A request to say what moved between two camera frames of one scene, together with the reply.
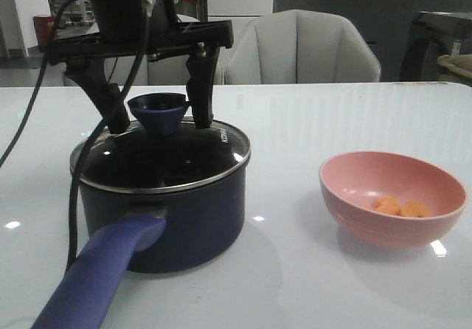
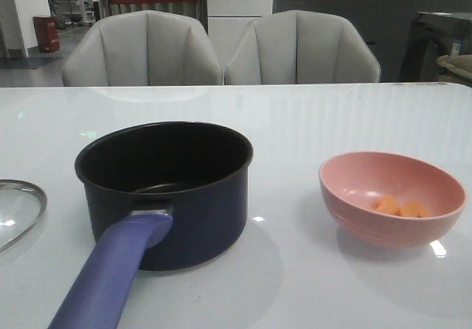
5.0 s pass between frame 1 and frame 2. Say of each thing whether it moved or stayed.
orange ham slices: stayed
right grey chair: stayed
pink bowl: stayed
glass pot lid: moved
